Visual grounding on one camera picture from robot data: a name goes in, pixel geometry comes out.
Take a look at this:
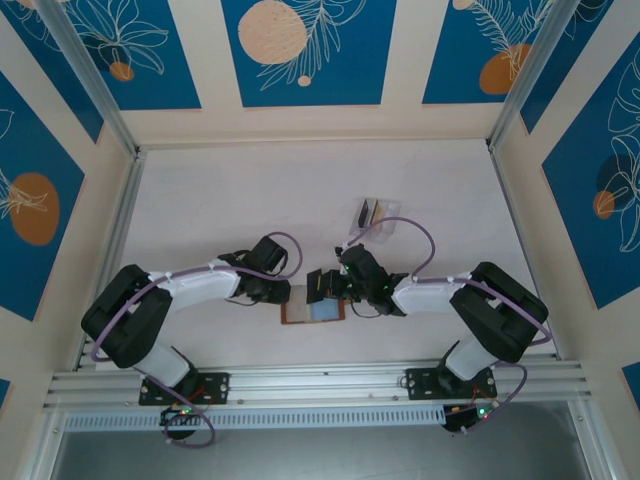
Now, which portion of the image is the aluminium side rail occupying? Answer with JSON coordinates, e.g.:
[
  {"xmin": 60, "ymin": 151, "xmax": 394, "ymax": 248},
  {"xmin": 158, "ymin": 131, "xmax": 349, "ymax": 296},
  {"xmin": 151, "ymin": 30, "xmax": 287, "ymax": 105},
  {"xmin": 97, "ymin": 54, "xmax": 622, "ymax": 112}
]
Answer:
[
  {"xmin": 487, "ymin": 144, "xmax": 559, "ymax": 359},
  {"xmin": 74, "ymin": 149, "xmax": 147, "ymax": 372}
]

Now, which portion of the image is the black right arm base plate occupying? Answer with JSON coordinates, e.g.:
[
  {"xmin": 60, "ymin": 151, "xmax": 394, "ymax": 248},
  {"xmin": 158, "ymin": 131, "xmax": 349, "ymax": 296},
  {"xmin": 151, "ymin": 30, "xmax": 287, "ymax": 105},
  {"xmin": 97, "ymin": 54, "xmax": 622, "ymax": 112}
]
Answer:
[{"xmin": 404, "ymin": 366, "xmax": 499, "ymax": 401}]

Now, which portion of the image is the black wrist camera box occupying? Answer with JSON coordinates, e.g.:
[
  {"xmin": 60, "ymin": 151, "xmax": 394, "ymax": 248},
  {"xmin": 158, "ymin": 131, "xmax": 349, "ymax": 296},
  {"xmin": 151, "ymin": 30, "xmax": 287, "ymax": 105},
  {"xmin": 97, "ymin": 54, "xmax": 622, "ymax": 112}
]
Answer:
[
  {"xmin": 247, "ymin": 235, "xmax": 289, "ymax": 274},
  {"xmin": 335, "ymin": 243, "xmax": 376, "ymax": 275}
]

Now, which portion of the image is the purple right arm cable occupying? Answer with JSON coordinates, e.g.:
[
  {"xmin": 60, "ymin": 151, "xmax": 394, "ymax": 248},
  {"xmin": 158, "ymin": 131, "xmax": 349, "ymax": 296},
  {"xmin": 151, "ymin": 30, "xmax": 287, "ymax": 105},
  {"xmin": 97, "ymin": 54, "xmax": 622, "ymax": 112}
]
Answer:
[{"xmin": 344, "ymin": 217, "xmax": 554, "ymax": 436}]

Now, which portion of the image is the clear acrylic card stand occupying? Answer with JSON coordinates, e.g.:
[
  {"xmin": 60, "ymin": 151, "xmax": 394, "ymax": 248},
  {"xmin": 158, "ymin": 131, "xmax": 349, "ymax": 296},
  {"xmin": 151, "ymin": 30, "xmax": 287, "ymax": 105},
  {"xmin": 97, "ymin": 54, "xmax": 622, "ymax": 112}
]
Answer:
[{"xmin": 347, "ymin": 197, "xmax": 403, "ymax": 245}]

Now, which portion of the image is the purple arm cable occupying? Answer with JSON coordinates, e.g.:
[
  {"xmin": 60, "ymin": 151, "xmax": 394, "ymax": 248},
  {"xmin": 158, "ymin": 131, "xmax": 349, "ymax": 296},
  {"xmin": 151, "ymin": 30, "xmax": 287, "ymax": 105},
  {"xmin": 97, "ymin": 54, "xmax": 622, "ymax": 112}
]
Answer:
[
  {"xmin": 344, "ymin": 217, "xmax": 554, "ymax": 436},
  {"xmin": 92, "ymin": 231, "xmax": 304, "ymax": 450}
]

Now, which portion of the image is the brown leather card holder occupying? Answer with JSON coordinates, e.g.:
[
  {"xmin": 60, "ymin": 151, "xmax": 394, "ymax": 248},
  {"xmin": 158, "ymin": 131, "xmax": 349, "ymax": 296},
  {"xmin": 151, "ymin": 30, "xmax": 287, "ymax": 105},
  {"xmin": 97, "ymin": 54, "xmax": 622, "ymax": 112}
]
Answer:
[{"xmin": 279, "ymin": 284, "xmax": 348, "ymax": 326}]

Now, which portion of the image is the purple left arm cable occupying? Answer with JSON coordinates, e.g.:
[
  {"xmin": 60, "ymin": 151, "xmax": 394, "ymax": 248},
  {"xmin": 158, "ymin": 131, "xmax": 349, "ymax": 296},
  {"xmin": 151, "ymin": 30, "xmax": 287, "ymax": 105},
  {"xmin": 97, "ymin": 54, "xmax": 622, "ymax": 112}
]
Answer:
[{"xmin": 92, "ymin": 231, "xmax": 304, "ymax": 450}]

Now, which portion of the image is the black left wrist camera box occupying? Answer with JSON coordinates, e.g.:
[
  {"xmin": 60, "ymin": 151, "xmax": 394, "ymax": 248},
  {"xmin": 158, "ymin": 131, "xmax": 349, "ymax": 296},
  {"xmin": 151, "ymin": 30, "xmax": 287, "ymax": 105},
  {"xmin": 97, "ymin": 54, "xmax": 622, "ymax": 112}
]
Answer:
[{"xmin": 247, "ymin": 235, "xmax": 289, "ymax": 274}]

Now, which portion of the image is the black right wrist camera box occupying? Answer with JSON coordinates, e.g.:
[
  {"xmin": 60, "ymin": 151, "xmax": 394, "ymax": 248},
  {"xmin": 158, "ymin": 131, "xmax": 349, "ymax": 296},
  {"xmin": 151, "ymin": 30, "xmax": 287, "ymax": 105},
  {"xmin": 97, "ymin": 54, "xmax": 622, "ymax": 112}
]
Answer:
[{"xmin": 335, "ymin": 243, "xmax": 376, "ymax": 275}]

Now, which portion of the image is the blue floral wall panel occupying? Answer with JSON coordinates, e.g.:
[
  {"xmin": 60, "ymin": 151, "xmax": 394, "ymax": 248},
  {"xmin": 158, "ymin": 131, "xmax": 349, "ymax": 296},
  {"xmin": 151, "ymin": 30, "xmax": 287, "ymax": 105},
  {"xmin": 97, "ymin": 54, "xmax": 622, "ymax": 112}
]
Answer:
[
  {"xmin": 542, "ymin": 39, "xmax": 640, "ymax": 311},
  {"xmin": 0, "ymin": 72, "xmax": 87, "ymax": 322},
  {"xmin": 422, "ymin": 0, "xmax": 566, "ymax": 106},
  {"xmin": 64, "ymin": 0, "xmax": 203, "ymax": 111},
  {"xmin": 221, "ymin": 0, "xmax": 399, "ymax": 108}
]

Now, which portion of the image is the aluminium corner post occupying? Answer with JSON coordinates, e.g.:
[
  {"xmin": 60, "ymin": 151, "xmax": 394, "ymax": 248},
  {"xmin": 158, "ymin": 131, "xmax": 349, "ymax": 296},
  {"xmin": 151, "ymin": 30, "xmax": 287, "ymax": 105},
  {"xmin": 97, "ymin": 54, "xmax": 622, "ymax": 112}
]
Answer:
[
  {"xmin": 37, "ymin": 0, "xmax": 144, "ymax": 161},
  {"xmin": 487, "ymin": 0, "xmax": 576, "ymax": 152}
]

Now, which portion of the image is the dark green chip card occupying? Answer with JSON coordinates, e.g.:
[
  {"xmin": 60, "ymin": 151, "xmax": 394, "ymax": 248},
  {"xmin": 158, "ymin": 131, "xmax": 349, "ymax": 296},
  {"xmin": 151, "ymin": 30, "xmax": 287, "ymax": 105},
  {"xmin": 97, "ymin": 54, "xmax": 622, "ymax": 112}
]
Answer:
[{"xmin": 305, "ymin": 269, "xmax": 324, "ymax": 305}]

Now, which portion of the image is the aluminium front rail beam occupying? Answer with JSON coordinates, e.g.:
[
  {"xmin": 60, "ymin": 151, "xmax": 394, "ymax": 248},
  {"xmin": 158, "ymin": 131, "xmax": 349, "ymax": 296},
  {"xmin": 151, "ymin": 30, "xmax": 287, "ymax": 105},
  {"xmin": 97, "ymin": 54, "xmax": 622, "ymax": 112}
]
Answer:
[{"xmin": 42, "ymin": 353, "xmax": 594, "ymax": 412}]

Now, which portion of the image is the black VIP card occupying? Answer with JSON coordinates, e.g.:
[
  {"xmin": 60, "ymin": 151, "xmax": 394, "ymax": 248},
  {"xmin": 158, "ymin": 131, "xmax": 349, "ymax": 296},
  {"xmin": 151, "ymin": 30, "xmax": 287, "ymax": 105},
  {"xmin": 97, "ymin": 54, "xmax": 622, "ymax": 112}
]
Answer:
[{"xmin": 355, "ymin": 199, "xmax": 375, "ymax": 233}]

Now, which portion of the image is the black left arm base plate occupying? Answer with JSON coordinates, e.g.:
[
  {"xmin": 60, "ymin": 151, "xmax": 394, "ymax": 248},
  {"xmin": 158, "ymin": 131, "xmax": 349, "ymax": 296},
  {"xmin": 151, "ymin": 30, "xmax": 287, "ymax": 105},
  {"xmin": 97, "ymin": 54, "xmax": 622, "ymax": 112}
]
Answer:
[{"xmin": 138, "ymin": 372, "xmax": 231, "ymax": 406}]

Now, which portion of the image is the white slotted cable duct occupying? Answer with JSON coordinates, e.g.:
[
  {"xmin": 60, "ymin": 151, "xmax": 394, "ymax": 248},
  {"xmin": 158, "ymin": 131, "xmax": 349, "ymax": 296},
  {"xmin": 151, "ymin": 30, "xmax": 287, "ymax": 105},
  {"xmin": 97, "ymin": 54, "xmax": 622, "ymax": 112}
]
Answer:
[{"xmin": 62, "ymin": 405, "xmax": 446, "ymax": 432}]

